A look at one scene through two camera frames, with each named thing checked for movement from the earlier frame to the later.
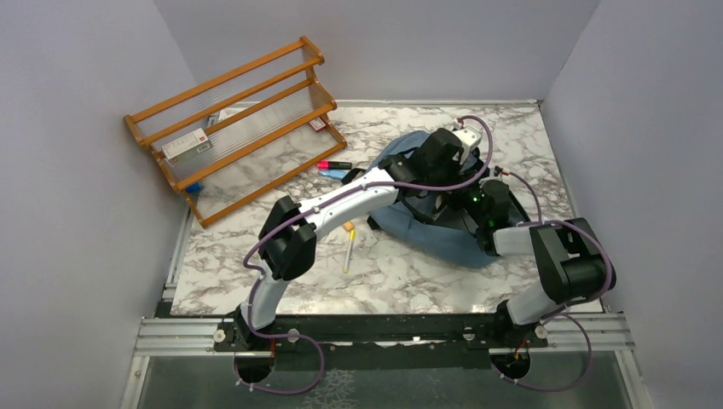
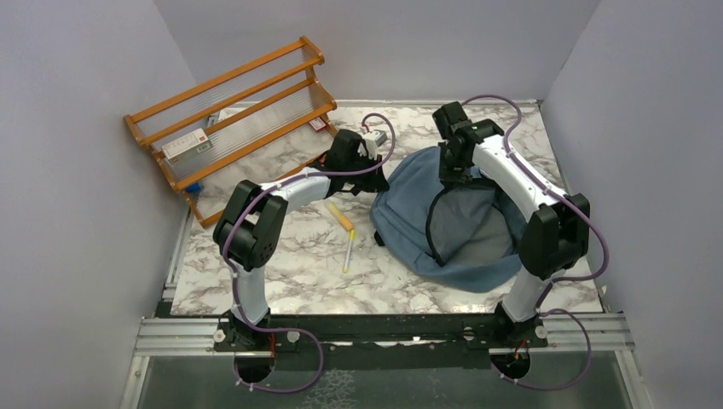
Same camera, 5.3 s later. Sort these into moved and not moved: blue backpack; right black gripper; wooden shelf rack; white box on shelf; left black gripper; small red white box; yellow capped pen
Moved: blue backpack; right black gripper; left black gripper
Not moved: small red white box; white box on shelf; wooden shelf rack; yellow capped pen
